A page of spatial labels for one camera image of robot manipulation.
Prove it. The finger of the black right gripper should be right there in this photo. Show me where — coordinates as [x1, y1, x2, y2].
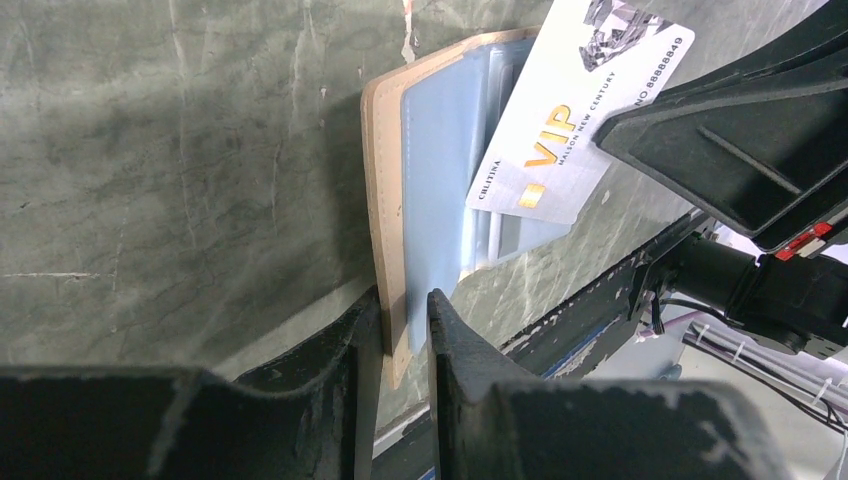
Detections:
[593, 66, 847, 253]
[656, 0, 847, 103]

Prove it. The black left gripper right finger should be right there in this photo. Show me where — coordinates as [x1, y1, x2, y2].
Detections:
[427, 290, 790, 479]

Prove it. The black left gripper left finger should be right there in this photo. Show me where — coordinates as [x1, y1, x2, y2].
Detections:
[1, 289, 382, 479]

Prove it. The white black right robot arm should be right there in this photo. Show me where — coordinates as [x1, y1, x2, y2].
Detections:
[593, 1, 847, 358]

